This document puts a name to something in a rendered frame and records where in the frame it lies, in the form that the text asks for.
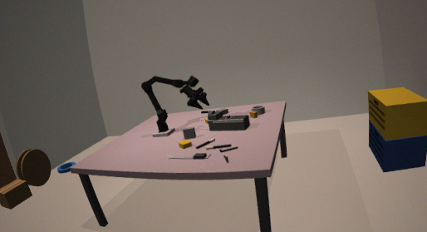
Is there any dark grey hollow cylinder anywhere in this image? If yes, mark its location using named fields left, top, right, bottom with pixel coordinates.
left=251, top=106, right=266, bottom=115

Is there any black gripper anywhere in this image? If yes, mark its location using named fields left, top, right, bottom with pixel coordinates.
left=187, top=89, right=209, bottom=109

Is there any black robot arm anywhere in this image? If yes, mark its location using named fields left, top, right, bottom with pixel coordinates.
left=141, top=76, right=204, bottom=132

